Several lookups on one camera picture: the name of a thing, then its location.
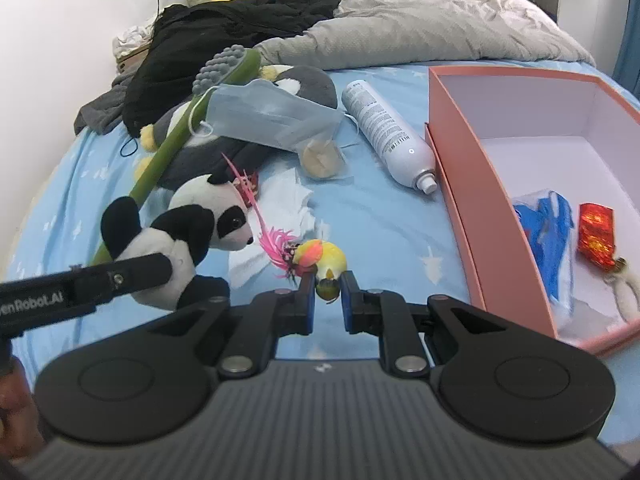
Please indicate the white tissue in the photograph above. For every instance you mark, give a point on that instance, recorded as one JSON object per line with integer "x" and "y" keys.
{"x": 280, "y": 205}

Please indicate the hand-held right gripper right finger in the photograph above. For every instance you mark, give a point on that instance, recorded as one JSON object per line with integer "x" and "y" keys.
{"x": 350, "y": 305}

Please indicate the pink cardboard box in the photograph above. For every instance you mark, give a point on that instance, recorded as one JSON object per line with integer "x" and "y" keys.
{"x": 460, "y": 170}

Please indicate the blue curtain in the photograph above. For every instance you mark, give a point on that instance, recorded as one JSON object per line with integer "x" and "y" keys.
{"x": 629, "y": 55}

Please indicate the white crumpled cloth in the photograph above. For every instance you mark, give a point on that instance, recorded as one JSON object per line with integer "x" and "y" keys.
{"x": 132, "y": 37}

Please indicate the blue face mask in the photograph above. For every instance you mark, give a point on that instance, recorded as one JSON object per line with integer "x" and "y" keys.
{"x": 270, "y": 110}

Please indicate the blue plastic packet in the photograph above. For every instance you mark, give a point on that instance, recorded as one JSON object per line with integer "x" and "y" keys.
{"x": 550, "y": 240}

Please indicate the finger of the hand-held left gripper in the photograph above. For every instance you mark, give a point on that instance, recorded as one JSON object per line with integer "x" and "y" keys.
{"x": 140, "y": 270}

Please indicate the white spray bottle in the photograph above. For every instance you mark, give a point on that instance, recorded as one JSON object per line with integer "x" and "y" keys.
{"x": 385, "y": 130}

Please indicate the light grey duvet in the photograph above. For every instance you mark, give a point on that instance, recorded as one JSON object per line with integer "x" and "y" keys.
{"x": 425, "y": 25}

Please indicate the person's left forearm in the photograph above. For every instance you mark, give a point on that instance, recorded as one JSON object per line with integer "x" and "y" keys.
{"x": 12, "y": 410}

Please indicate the grey penguin plush toy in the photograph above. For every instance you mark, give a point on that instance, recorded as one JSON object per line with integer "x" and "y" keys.
{"x": 310, "y": 85}

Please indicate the clear bag with beige pads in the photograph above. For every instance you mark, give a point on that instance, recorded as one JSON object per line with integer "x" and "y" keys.
{"x": 320, "y": 160}

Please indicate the red foil packet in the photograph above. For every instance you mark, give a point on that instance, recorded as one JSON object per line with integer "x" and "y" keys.
{"x": 595, "y": 235}

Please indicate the black clothing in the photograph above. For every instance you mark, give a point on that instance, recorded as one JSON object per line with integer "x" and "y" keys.
{"x": 210, "y": 25}

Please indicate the panda plush toy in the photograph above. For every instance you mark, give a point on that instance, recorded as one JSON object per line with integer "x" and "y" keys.
{"x": 195, "y": 220}

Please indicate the dark grey blanket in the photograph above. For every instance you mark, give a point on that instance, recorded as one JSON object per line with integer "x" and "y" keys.
{"x": 100, "y": 110}

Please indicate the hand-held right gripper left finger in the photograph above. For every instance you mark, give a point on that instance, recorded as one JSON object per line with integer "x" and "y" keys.
{"x": 310, "y": 305}

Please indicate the blue printed bedsheet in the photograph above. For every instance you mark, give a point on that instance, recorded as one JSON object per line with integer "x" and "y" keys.
{"x": 380, "y": 240}

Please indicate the brown cardboard box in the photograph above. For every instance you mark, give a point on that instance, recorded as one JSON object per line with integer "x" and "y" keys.
{"x": 130, "y": 62}

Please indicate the bird toy with pink feather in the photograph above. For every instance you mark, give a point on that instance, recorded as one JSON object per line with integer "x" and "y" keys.
{"x": 320, "y": 257}

